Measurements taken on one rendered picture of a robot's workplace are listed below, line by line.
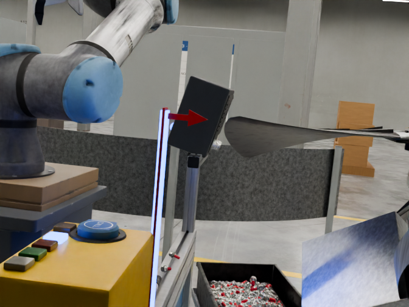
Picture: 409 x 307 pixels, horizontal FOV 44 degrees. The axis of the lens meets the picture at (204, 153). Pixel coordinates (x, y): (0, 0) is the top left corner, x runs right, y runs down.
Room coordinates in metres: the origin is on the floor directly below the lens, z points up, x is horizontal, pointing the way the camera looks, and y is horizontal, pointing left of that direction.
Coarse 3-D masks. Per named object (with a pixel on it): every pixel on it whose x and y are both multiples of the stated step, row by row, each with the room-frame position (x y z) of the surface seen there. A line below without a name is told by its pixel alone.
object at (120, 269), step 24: (72, 240) 0.46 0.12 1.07; (96, 240) 0.46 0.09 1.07; (120, 240) 0.47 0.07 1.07; (144, 240) 0.48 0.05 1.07; (0, 264) 0.38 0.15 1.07; (48, 264) 0.39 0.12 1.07; (72, 264) 0.40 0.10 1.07; (96, 264) 0.40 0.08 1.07; (120, 264) 0.41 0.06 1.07; (144, 264) 0.47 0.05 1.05; (0, 288) 0.36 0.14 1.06; (24, 288) 0.36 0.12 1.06; (48, 288) 0.36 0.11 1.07; (72, 288) 0.36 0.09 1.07; (96, 288) 0.36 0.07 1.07; (120, 288) 0.38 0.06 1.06; (144, 288) 0.48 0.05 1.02
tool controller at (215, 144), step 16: (192, 80) 1.30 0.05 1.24; (208, 80) 1.49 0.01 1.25; (192, 96) 1.30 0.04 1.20; (208, 96) 1.30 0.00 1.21; (224, 96) 1.29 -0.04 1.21; (208, 112) 1.30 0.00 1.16; (224, 112) 1.33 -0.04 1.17; (176, 128) 1.30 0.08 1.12; (192, 128) 1.30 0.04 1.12; (208, 128) 1.30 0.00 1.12; (176, 144) 1.30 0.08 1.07; (192, 144) 1.30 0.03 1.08; (208, 144) 1.30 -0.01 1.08
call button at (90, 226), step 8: (80, 224) 0.48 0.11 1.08; (88, 224) 0.48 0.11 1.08; (96, 224) 0.48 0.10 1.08; (104, 224) 0.48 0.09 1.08; (112, 224) 0.49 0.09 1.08; (80, 232) 0.47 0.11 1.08; (88, 232) 0.46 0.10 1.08; (96, 232) 0.46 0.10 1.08; (104, 232) 0.46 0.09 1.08; (112, 232) 0.47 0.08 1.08
